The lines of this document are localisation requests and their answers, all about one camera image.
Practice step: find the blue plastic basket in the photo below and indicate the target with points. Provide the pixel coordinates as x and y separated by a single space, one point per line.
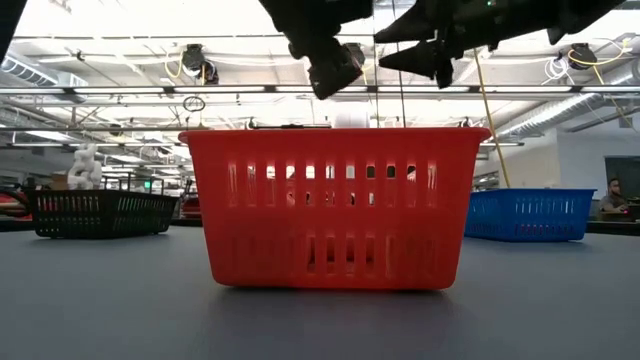
530 215

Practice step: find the red plastic basket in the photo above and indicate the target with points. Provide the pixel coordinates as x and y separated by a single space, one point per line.
340 145

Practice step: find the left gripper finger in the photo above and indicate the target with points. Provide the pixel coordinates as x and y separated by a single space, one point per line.
324 77
347 67

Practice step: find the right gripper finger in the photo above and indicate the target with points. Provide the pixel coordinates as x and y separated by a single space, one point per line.
425 25
425 57

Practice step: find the red background bin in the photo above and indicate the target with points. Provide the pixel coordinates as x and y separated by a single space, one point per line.
10 206
192 207

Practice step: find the grey ventilation duct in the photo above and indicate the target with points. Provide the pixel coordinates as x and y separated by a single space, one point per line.
25 70

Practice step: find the white stacked foam object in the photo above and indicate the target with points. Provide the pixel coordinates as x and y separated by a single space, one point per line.
85 167

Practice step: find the silver ventilation duct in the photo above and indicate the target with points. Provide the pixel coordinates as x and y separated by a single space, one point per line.
560 114

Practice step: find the green exit sign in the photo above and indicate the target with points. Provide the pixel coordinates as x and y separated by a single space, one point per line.
147 185

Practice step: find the small cardboard box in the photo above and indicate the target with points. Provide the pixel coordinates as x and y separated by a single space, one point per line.
59 181

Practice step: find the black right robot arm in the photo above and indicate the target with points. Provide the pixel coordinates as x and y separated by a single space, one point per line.
585 12

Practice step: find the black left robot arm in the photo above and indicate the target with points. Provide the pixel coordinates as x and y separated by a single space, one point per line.
10 20

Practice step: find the black plastic basket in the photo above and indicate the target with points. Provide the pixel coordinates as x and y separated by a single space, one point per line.
100 215

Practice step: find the person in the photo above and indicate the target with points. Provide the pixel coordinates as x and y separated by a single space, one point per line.
614 200

